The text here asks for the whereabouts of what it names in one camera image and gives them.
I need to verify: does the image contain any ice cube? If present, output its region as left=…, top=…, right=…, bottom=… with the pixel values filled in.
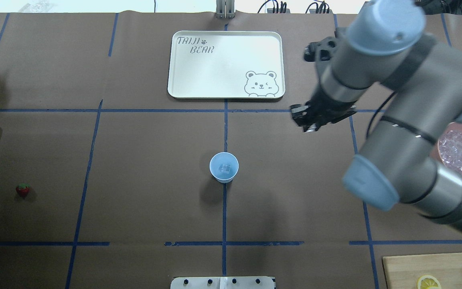
left=218, top=163, right=233, bottom=178

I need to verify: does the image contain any lemon slices stack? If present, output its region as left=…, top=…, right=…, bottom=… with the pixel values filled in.
left=416, top=275, right=442, bottom=289

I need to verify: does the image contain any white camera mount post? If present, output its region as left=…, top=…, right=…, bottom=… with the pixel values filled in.
left=170, top=276, right=277, bottom=289

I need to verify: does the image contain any white bear serving tray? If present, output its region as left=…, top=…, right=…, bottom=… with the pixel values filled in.
left=167, top=31, right=286, bottom=100

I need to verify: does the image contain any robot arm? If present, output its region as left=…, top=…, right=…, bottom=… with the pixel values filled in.
left=290, top=0, right=462, bottom=233

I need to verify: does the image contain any wooden cutting board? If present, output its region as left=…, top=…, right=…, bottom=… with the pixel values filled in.
left=383, top=253, right=462, bottom=289

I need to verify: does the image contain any light blue plastic cup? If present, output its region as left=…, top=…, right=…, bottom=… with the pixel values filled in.
left=209, top=152, right=239, bottom=183

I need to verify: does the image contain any red strawberry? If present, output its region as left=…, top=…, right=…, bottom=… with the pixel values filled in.
left=15, top=183, right=30, bottom=199

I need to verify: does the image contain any aluminium frame post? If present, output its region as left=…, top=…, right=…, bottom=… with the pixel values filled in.
left=215, top=0, right=236, bottom=19

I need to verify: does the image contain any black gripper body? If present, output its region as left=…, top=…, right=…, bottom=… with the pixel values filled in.
left=290, top=99, right=357, bottom=133

